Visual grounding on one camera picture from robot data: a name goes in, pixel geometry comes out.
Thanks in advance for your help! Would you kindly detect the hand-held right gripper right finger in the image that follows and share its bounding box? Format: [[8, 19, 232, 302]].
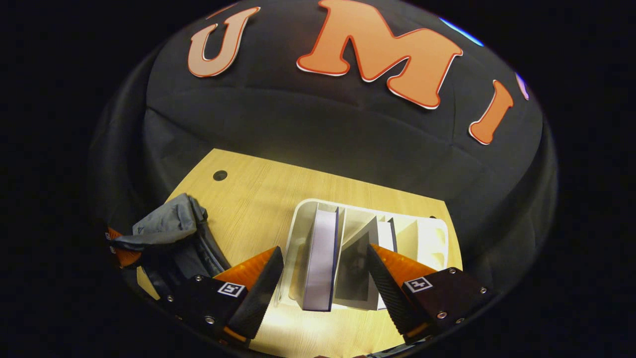
[[367, 244, 491, 345]]

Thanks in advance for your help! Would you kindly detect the photo cover book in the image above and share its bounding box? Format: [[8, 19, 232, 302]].
[[334, 216, 398, 310]]

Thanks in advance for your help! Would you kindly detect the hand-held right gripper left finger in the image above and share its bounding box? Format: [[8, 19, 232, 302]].
[[166, 246, 285, 345]]

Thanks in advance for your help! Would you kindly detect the grey schoolbag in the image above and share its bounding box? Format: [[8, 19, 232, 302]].
[[110, 193, 233, 304]]

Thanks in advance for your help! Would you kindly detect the white bookshelf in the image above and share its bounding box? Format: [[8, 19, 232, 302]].
[[276, 199, 449, 312]]

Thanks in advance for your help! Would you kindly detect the blue spine book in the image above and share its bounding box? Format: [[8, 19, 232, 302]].
[[302, 206, 341, 312]]

